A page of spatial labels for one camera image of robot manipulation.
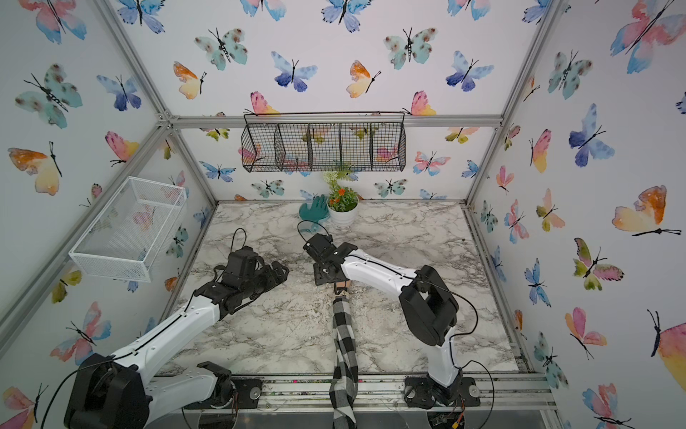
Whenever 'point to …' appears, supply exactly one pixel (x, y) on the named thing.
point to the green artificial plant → (341, 198)
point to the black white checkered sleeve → (344, 384)
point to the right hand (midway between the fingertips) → (329, 271)
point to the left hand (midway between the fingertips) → (283, 272)
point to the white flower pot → (343, 218)
